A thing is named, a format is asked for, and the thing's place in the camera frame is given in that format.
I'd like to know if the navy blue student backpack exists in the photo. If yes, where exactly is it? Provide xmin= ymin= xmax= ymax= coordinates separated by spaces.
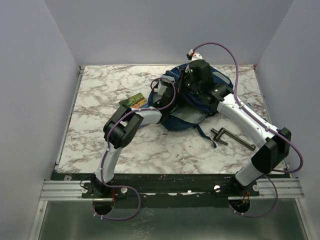
xmin=147 ymin=63 xmax=234 ymax=148

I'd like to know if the Animal Farm blue book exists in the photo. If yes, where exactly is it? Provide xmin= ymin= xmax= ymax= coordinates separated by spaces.
xmin=119 ymin=92 xmax=148 ymax=109

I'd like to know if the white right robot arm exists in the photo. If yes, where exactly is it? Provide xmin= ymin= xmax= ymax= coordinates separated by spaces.
xmin=178 ymin=59 xmax=292 ymax=196

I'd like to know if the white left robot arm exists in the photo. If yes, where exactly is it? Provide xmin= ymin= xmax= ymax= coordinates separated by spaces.
xmin=93 ymin=81 xmax=177 ymax=198

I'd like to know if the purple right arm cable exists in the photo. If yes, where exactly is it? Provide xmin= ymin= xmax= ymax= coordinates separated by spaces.
xmin=187 ymin=42 xmax=305 ymax=218

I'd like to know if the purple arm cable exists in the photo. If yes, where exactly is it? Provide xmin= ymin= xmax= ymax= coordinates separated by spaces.
xmin=99 ymin=77 xmax=177 ymax=221
xmin=187 ymin=42 xmax=305 ymax=218

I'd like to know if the steel clamp handle tool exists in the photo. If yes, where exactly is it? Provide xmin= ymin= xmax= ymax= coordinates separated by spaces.
xmin=211 ymin=127 xmax=256 ymax=151

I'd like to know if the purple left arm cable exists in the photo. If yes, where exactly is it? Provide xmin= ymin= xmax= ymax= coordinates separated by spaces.
xmin=99 ymin=77 xmax=177 ymax=221

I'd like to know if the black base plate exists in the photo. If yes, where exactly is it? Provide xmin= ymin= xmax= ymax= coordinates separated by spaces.
xmin=40 ymin=172 xmax=302 ymax=212

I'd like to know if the aluminium rail frame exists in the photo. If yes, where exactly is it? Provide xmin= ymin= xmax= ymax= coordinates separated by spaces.
xmin=30 ymin=65 xmax=309 ymax=240

